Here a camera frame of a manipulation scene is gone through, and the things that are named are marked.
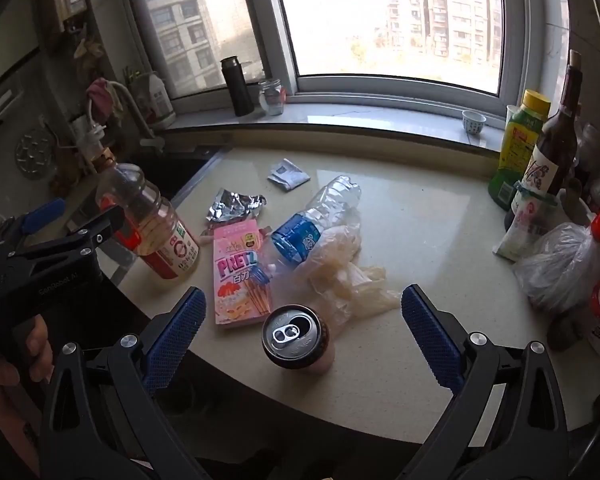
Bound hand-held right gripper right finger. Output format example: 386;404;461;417
401;284;572;480

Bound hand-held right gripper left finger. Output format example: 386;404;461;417
39;286;208;480

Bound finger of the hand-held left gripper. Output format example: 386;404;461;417
21;198;67;235
0;204;127;275

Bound oil bottle with red handle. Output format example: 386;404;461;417
96;147;201;280

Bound dark soda can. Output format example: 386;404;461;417
261;305;337;376

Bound person's left forearm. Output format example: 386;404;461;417
0;390;46;480

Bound person's left hand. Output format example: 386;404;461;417
0;313;56;412

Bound round metal trivet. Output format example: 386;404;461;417
14;127;56;181

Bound pink snack box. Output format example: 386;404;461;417
212;219;274;332

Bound crumpled clear plastic bag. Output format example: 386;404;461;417
292;225;403;331

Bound pink cloth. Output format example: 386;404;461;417
86;78;126;118

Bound white kitchen faucet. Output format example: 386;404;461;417
87;80;167;156

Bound silver foil wrapper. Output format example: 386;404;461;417
205;187;269;226

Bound white pouch with green clip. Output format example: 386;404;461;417
492;182;562;261

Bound white detergent jug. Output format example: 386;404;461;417
130;71;177;130

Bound crushed blue-label water bottle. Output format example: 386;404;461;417
260;175;363;281

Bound beige hanging gloves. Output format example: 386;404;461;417
75;35;106;77

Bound folded white paper receipt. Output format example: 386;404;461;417
267;157;312;192

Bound green bottle with yellow cap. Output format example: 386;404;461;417
487;89;552;211

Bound small white teacup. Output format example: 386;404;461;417
461;109;487;137

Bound black thermos flask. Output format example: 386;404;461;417
220;56;256;117

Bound dark glass wine bottle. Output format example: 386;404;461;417
505;50;584;231

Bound empty glass jar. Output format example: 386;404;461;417
257;78;287;117

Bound window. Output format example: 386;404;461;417
115;0;572;111

